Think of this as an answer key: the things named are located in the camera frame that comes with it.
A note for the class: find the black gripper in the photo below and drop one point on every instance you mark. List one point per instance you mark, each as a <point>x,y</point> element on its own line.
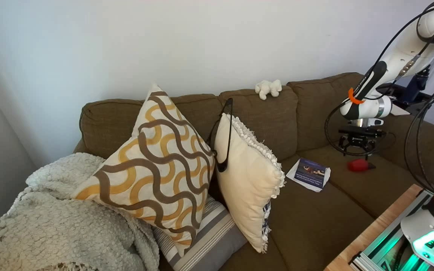
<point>362,135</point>

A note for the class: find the blue Legoland guidebook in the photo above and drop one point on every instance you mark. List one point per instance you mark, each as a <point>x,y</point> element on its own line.
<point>311,173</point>

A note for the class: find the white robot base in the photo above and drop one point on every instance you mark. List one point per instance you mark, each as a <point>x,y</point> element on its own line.
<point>433,230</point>

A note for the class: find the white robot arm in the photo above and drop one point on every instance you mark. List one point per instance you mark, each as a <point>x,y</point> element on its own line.
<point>407,50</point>

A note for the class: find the dark book on sofa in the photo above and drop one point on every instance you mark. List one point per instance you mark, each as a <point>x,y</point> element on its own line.
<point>293,175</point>

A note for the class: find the brown fabric couch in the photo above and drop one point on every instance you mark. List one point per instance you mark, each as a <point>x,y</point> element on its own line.
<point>317,220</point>

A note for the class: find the white flat object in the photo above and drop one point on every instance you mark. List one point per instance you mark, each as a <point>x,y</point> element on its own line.
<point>400,110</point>

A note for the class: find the wooden table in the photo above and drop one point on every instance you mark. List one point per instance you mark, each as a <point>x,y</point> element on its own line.
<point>373,230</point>

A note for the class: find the white plush toy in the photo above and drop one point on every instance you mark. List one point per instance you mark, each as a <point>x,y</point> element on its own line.
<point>267,89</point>

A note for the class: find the cream fringed pillow blue pattern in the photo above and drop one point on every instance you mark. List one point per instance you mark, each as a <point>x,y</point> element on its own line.
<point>248,181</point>

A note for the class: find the grey striped cushion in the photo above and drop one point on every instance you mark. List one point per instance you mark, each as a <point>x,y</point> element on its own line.
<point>207,241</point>

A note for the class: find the wave patterned tan pillow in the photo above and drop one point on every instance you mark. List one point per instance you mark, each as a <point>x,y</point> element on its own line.
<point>157,170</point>

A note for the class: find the grey white knit blanket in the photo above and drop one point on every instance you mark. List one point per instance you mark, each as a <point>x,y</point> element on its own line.
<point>52,226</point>

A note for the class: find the metal frame rails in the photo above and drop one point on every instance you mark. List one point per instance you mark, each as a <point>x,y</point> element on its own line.
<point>383,250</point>

